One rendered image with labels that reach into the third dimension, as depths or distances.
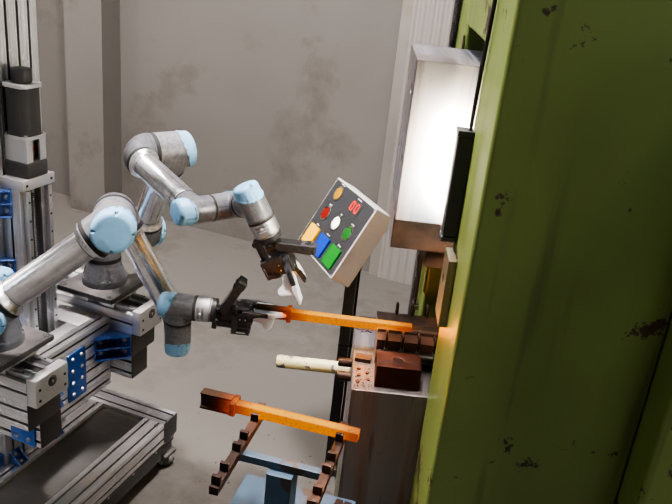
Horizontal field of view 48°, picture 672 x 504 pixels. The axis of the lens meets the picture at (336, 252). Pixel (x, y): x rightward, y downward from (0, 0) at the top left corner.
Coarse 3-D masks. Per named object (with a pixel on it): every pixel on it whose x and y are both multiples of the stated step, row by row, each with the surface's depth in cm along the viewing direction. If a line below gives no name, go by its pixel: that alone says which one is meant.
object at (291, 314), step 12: (288, 312) 215; (300, 312) 217; (312, 312) 218; (336, 324) 217; (348, 324) 217; (360, 324) 217; (372, 324) 216; (384, 324) 216; (396, 324) 217; (408, 324) 218
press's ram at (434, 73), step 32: (416, 64) 178; (448, 64) 177; (480, 64) 180; (416, 96) 180; (448, 96) 180; (416, 128) 183; (448, 128) 183; (416, 160) 186; (448, 160) 186; (416, 192) 189
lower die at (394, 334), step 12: (384, 312) 230; (420, 324) 223; (432, 324) 223; (384, 336) 213; (396, 336) 214; (408, 336) 215; (432, 336) 215; (396, 348) 212; (408, 348) 212; (420, 348) 212; (432, 348) 211
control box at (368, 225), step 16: (352, 192) 266; (320, 208) 278; (336, 208) 270; (368, 208) 254; (320, 224) 273; (352, 224) 257; (368, 224) 251; (384, 224) 253; (336, 240) 261; (352, 240) 253; (368, 240) 253; (352, 256) 253; (368, 256) 256; (336, 272) 253; (352, 272) 256
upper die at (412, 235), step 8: (392, 200) 212; (392, 208) 208; (392, 216) 204; (392, 224) 200; (400, 224) 198; (408, 224) 198; (416, 224) 198; (424, 224) 198; (432, 224) 198; (392, 232) 199; (400, 232) 199; (408, 232) 199; (416, 232) 199; (424, 232) 199; (432, 232) 198; (392, 240) 200; (400, 240) 200; (408, 240) 200; (416, 240) 200; (424, 240) 199; (432, 240) 199; (440, 240) 199; (408, 248) 200; (416, 248) 200; (424, 248) 200; (432, 248) 200; (440, 248) 200
